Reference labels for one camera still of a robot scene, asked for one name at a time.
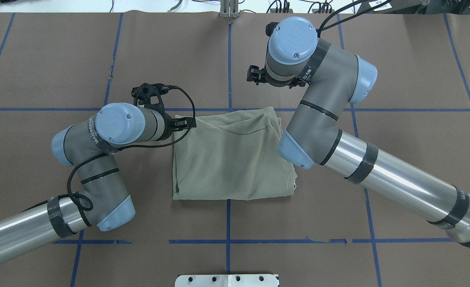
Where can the black power adapter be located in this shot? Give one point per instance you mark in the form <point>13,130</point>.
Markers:
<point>392,7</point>

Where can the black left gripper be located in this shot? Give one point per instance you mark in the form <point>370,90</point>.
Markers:
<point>170,124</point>

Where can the green long-sleeve shirt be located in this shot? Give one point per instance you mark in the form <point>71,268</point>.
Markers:
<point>232,156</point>

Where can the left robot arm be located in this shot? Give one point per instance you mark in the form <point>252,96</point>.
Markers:
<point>96,194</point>

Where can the aluminium frame post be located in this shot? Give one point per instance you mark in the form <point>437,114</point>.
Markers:
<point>229,9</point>

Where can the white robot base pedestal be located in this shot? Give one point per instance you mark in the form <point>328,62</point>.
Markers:
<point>228,280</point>

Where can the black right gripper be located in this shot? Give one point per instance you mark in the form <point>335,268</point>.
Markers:
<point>255,74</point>

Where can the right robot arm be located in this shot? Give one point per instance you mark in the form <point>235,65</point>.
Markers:
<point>340,78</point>

